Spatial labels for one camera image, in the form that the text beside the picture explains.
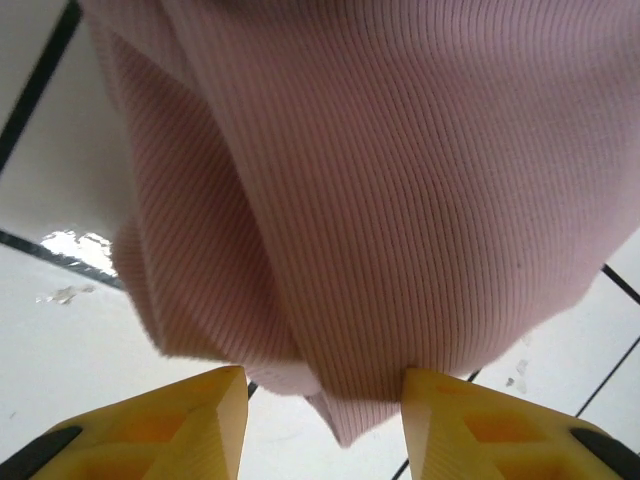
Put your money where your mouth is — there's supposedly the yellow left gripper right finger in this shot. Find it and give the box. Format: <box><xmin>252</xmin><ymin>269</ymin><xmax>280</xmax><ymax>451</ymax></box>
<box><xmin>399</xmin><ymin>368</ymin><xmax>640</xmax><ymax>480</ymax></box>

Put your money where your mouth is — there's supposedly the pale pink ribbed tank top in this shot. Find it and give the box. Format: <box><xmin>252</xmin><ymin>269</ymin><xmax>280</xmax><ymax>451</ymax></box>
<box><xmin>82</xmin><ymin>0</ymin><xmax>640</xmax><ymax>449</ymax></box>

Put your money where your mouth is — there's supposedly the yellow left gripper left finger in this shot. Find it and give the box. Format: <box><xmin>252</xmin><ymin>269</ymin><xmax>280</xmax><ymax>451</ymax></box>
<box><xmin>0</xmin><ymin>364</ymin><xmax>250</xmax><ymax>480</ymax></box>

